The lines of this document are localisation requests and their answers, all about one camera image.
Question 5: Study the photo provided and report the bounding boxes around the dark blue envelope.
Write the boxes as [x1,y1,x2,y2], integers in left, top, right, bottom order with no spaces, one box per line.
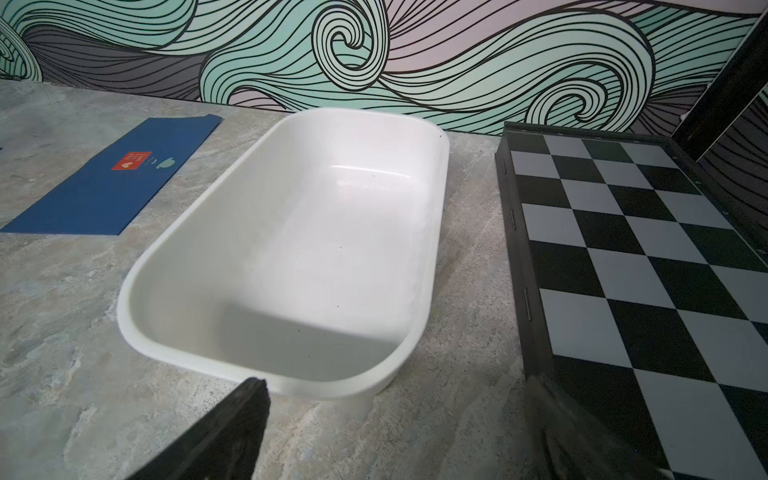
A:
[1,115,222,235]

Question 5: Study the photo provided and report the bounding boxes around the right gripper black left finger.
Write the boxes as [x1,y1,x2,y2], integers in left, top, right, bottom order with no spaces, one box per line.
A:
[131,378,270,479]

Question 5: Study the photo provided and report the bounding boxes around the black white chessboard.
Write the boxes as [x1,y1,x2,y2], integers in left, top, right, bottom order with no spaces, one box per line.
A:
[496,126,767,479]

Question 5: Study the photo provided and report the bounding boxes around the white plastic storage box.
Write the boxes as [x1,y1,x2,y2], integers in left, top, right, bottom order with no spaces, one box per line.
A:
[116,108,450,401]

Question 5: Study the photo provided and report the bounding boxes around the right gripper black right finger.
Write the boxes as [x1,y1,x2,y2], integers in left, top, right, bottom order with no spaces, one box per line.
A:
[525,375,669,479]

